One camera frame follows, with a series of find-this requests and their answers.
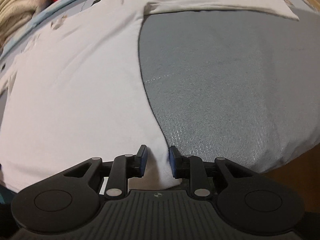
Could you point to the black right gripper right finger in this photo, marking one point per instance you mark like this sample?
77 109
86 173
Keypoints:
246 200

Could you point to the cream folded quilt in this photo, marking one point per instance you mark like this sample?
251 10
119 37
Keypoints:
16 13

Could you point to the printed grey bed sheet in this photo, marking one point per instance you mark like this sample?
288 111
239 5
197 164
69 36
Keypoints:
239 84

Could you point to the white t-shirt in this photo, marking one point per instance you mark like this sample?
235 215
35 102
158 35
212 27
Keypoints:
76 92

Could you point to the light blue folded sheet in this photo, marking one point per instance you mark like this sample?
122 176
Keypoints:
33 23

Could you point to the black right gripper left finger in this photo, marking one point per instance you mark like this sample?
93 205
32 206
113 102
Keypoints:
73 197

